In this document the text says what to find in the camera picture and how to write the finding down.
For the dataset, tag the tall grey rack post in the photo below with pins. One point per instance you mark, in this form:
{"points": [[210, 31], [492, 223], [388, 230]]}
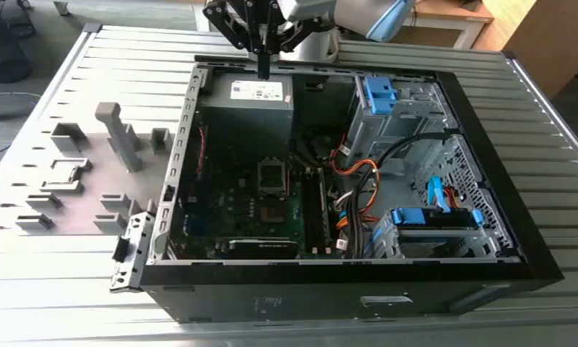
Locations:
{"points": [[123, 144]]}

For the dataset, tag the grey CPU holder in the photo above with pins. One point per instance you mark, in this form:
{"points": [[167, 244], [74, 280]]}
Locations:
{"points": [[60, 188]]}

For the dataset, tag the narrow grey slotted holder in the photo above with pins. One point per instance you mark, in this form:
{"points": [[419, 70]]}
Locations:
{"points": [[160, 144]]}

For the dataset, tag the silver CPU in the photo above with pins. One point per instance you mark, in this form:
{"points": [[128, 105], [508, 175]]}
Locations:
{"points": [[70, 175]]}

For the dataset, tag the grey parts rack plate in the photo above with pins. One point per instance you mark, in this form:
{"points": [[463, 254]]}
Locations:
{"points": [[102, 180]]}

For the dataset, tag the RAM slot with white clips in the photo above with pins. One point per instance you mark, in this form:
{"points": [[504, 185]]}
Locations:
{"points": [[312, 209], [324, 209]]}

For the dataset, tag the grey table leg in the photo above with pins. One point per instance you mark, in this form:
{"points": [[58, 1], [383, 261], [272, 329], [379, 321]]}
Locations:
{"points": [[63, 7]]}

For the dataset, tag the hard disk in blue carrier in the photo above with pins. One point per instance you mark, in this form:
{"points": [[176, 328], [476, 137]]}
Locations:
{"points": [[407, 217]]}

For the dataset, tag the silver disk bay cage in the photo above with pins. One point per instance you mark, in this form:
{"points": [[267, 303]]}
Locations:
{"points": [[406, 119]]}

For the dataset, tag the perforated silver disk bay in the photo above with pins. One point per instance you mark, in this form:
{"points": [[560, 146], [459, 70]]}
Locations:
{"points": [[463, 170]]}

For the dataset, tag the black plastic latch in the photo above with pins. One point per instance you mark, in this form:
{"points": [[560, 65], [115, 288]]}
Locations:
{"points": [[120, 249]]}

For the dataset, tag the grey power supply unit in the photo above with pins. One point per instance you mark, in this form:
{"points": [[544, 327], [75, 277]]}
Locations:
{"points": [[243, 123]]}

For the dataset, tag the green motherboard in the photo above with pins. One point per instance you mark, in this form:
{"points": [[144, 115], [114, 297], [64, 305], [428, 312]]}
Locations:
{"points": [[222, 206]]}

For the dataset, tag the blue plastic drive bracket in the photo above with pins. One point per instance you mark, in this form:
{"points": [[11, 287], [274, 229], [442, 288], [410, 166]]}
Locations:
{"points": [[380, 97]]}

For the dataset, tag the black PC case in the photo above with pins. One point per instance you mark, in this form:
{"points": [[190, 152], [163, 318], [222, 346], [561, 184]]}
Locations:
{"points": [[318, 303]]}

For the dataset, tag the CPU socket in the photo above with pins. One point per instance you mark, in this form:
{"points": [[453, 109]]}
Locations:
{"points": [[272, 214]]}

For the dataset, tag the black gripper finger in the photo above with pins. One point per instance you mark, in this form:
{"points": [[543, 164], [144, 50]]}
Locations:
{"points": [[272, 39], [255, 36]]}

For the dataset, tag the wooden desk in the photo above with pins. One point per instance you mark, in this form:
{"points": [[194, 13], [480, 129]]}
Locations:
{"points": [[443, 12]]}

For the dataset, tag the wooden cabinet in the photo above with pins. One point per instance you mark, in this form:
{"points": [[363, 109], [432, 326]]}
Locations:
{"points": [[549, 43]]}

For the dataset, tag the grey box holder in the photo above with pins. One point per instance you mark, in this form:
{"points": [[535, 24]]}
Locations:
{"points": [[70, 142]]}

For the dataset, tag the black graphics card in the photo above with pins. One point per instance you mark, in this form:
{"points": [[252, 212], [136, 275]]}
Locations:
{"points": [[266, 247]]}

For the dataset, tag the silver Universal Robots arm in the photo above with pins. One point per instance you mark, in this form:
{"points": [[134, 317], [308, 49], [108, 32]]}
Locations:
{"points": [[314, 47]]}

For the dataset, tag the low grey clip holder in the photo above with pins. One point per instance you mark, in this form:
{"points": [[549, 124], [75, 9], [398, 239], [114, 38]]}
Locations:
{"points": [[107, 223], [31, 223], [40, 202], [114, 202]]}

